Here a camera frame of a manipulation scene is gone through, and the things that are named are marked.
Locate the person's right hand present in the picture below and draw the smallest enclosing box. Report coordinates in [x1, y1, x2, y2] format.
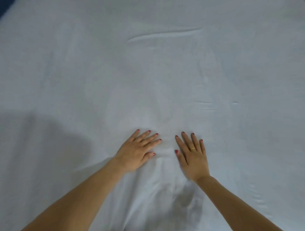
[174, 132, 210, 183]

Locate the person's left forearm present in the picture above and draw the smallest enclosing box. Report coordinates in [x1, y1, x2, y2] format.
[21, 157, 131, 231]

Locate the person's left hand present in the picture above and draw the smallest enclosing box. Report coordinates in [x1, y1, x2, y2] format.
[113, 129, 162, 173]

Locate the person's right forearm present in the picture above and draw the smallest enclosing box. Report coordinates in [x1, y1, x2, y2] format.
[191, 175, 284, 231]

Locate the white bed sheet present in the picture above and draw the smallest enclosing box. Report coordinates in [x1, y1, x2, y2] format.
[0, 0, 305, 231]

